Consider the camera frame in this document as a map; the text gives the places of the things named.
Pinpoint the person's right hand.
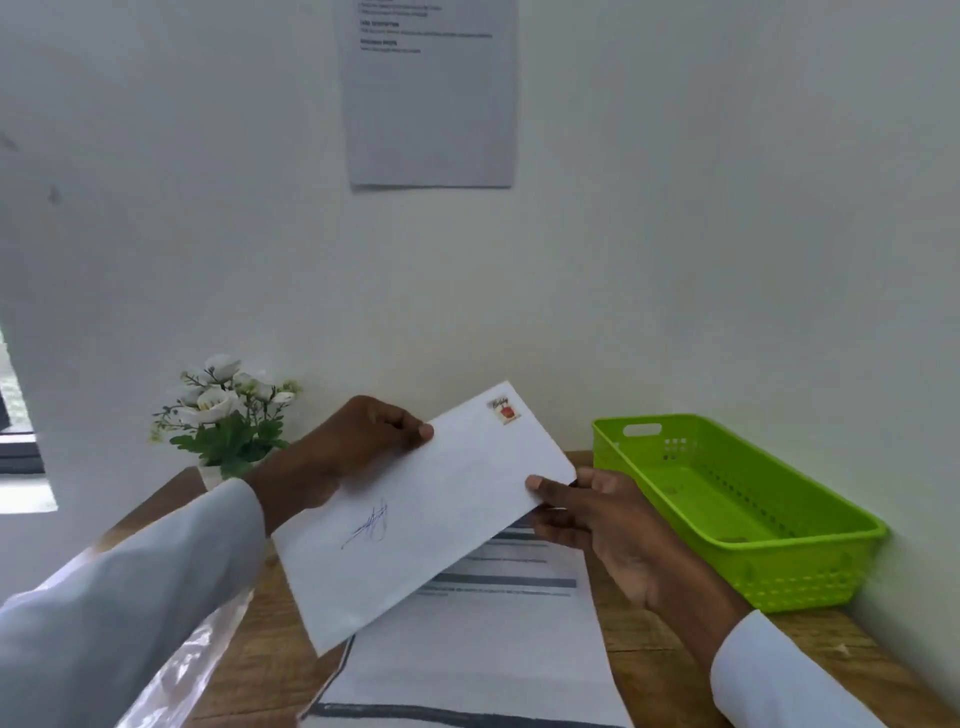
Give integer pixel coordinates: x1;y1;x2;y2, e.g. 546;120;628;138
525;466;676;612

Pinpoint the person's left hand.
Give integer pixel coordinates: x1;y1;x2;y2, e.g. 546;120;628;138
279;395;435;511

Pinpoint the white stamped envelope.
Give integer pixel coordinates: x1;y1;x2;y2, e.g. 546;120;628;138
271;381;578;658

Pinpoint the person's left forearm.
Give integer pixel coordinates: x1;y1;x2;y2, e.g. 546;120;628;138
0;442;316;728

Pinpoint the person's right forearm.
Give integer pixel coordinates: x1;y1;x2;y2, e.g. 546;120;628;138
645;555;890;728

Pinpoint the printed paper sheet on table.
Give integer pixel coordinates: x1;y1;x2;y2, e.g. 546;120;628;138
298;521;636;728

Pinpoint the white artificial flower plant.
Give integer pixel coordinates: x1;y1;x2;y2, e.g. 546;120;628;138
149;354;303;492

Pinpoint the green plastic basket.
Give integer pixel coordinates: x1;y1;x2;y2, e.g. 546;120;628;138
591;414;889;614

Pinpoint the clear plastic bag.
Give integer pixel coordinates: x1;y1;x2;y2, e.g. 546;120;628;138
114;588;256;728

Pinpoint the paper notice on wall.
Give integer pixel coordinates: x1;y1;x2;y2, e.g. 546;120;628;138
333;0;519;189

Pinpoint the window frame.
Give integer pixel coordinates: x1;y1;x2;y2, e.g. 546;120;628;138
0;330;60;516

